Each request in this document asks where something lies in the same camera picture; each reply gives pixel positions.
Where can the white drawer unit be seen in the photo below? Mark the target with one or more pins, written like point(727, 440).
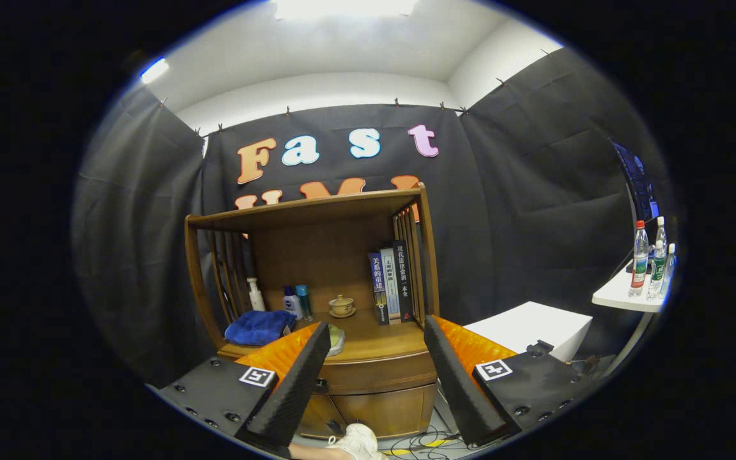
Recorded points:
point(528, 322)

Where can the black spine book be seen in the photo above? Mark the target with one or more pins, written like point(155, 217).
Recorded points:
point(402, 281)

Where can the teal bottle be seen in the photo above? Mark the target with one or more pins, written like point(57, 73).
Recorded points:
point(304, 303)

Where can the white pump bottle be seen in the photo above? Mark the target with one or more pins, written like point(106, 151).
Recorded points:
point(255, 301)

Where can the grey spine book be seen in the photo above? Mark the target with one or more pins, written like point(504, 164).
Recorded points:
point(390, 287)

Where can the green grey brush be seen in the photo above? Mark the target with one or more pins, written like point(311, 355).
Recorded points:
point(336, 338)

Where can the ceiling light panel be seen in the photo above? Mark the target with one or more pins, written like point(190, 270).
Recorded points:
point(342, 7)

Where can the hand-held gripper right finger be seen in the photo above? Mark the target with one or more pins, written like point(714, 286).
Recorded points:
point(460, 390)

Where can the wide wooden cabinet door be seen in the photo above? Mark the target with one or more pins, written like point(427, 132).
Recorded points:
point(393, 412)

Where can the computer monitor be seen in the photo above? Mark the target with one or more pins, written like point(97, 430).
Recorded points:
point(636, 179)

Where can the beige lidded teacup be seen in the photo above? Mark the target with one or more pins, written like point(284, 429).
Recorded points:
point(342, 306)

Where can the wooden drawer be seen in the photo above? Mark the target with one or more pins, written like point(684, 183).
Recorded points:
point(381, 374)

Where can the white round table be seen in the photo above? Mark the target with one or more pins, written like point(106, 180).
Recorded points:
point(614, 294)

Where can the small clear water bottle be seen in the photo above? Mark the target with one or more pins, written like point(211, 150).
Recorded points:
point(668, 275)

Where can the small ceiling light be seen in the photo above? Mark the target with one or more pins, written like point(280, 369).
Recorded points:
point(154, 70)

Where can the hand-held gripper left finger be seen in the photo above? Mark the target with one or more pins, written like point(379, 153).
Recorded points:
point(298, 390)

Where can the person's white shoe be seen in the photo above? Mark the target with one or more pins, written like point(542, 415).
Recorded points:
point(358, 441)

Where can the white lotion bottle blue cap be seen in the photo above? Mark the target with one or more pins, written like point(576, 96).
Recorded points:
point(291, 305)

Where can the narrow wooden cabinet door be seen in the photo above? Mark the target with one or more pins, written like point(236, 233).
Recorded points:
point(323, 415)

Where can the blue towel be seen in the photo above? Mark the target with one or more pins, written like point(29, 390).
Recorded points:
point(256, 327)

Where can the wooden countertop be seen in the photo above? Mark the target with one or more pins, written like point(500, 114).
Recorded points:
point(374, 338)

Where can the wooden cabinet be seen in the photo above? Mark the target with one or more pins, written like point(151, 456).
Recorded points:
point(317, 249)

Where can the green label water bottle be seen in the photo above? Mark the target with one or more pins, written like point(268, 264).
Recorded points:
point(656, 275)

